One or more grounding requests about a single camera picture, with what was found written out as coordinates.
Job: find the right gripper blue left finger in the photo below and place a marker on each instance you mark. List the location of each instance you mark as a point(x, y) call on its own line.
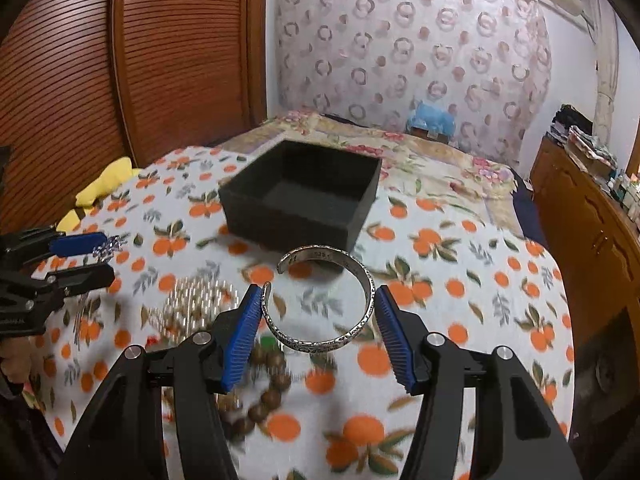
point(208, 363)

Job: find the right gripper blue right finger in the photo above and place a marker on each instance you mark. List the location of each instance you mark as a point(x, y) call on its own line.
point(429, 365)

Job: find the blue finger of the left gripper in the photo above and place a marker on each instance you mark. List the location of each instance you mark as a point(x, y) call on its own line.
point(77, 244)
point(75, 279)

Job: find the silver cuff bangle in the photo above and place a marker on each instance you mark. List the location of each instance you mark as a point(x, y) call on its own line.
point(320, 299)

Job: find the black jewelry box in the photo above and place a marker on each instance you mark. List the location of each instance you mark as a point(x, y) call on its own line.
point(299, 194)

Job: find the left human hand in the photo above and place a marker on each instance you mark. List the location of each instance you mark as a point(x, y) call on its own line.
point(18, 373)

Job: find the yellow plush toy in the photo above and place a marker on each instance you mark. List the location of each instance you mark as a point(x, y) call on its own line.
point(87, 200)

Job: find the orange print cloth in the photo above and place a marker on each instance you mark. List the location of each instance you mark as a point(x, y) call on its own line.
point(345, 416)

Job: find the brown louvered wardrobe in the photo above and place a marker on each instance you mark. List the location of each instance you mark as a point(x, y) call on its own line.
point(84, 82)

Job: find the floral bed blanket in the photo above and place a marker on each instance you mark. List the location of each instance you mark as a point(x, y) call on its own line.
point(410, 165)

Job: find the wooden sideboard cabinet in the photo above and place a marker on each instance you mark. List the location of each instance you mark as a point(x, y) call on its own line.
point(598, 257)

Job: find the blue tissue box cover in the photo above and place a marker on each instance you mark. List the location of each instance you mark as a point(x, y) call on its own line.
point(431, 123)

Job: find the bottles on sideboard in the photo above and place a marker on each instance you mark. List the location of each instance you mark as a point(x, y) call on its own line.
point(625, 194)

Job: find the pile of folded clothes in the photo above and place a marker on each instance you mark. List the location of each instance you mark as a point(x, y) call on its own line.
point(573, 131)

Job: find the circle pattern curtain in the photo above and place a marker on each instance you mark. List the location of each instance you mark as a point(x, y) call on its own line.
point(371, 62)

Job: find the beige wrapped pipe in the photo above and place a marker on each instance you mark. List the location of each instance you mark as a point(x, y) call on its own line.
point(608, 63)

